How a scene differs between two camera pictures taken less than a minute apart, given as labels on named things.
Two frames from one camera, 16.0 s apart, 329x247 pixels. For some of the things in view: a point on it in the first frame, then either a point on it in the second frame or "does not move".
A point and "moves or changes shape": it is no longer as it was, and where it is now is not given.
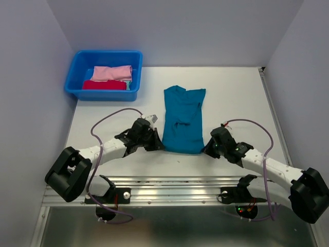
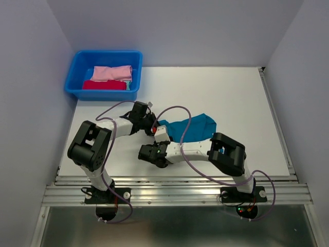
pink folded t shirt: [104, 73] does not move
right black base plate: [239, 194] does not move
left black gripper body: [140, 141] -> [147, 122]
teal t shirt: [183, 130] moves or changes shape
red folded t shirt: [109, 85] does not move
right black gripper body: [211, 148] -> [156, 144]
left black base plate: [114, 195] does not move
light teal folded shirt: [127, 83] does not move
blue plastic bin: [81, 69] does not move
